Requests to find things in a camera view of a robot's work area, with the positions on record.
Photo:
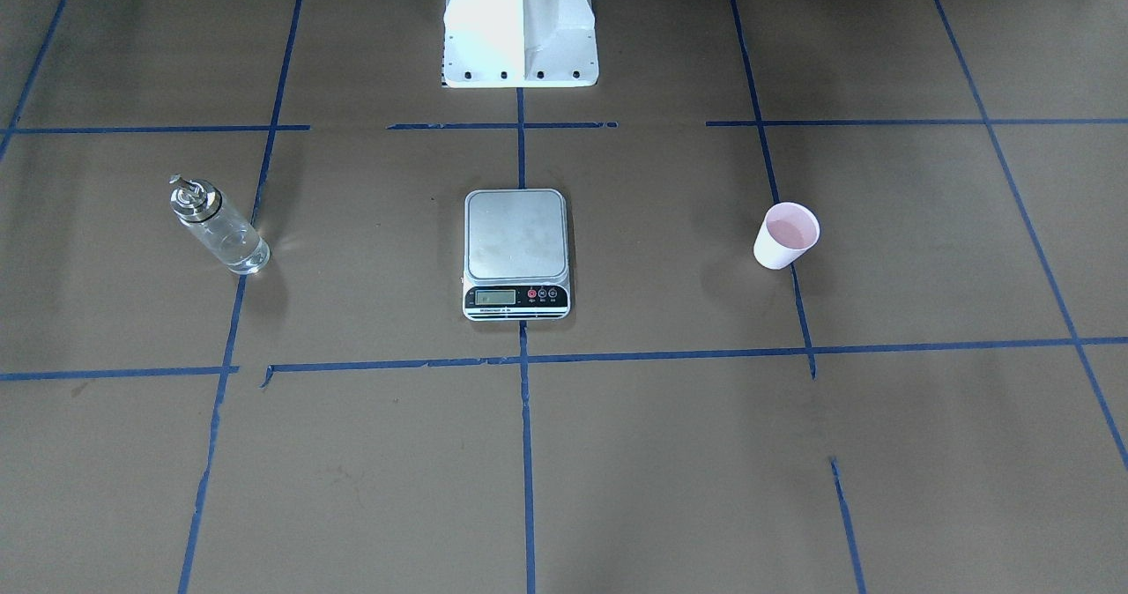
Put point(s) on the pink paper cup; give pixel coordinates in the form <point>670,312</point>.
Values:
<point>788,230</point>

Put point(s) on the glass sauce bottle metal pourer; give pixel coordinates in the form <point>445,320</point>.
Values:
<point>210,216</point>

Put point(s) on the digital kitchen scale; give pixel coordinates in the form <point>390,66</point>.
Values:
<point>516,255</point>

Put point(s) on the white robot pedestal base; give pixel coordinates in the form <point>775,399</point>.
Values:
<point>519,44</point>

